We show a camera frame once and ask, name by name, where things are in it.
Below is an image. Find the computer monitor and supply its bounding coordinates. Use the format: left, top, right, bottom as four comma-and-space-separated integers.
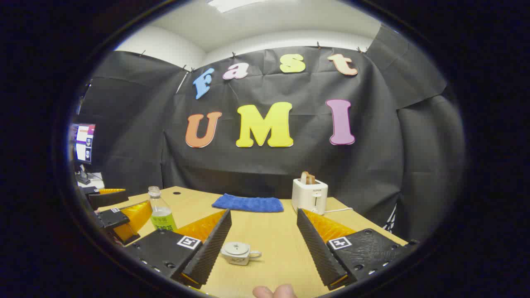
71, 123, 96, 165

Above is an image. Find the blue towel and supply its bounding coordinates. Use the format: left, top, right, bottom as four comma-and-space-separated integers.
212, 193, 284, 213

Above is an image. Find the black monitor stand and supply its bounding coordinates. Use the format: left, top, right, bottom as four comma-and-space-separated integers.
77, 163, 92, 185

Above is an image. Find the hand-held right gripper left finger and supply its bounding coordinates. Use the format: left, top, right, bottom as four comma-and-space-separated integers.
124, 209, 232, 290

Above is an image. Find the black white striped object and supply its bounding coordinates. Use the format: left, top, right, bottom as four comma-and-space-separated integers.
384, 204, 399, 233

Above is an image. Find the ceiling light panel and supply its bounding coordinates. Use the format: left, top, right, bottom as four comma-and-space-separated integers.
207, 0, 290, 13

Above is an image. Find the clear water bottle green label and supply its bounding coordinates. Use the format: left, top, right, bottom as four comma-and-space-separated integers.
148, 186, 178, 231

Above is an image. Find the white toaster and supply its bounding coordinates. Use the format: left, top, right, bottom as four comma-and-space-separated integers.
291, 178, 328, 216

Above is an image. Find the black backdrop cloth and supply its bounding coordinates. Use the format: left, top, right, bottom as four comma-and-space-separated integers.
79, 25, 466, 245

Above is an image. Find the white ceramic teacup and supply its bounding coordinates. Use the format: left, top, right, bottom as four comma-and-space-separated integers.
220, 242, 262, 266

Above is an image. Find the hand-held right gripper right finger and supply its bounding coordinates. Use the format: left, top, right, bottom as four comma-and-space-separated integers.
296, 208, 419, 291

